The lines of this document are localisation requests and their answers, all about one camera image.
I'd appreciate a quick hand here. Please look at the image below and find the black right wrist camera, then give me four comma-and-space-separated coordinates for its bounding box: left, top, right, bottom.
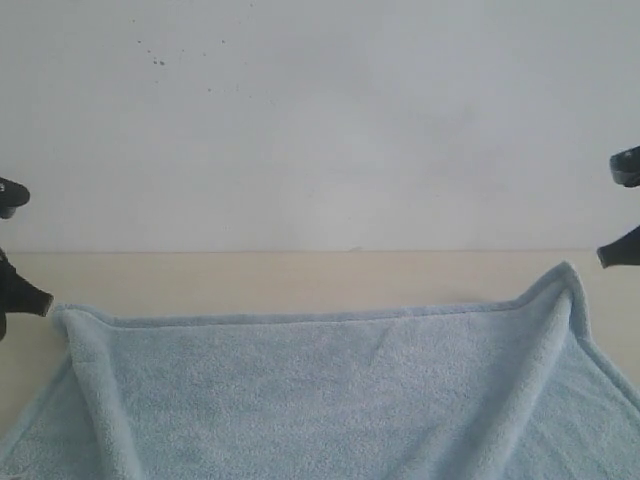
609, 146, 640, 188

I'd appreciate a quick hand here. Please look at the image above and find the light blue terry towel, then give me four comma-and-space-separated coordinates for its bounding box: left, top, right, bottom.
1, 263, 639, 479

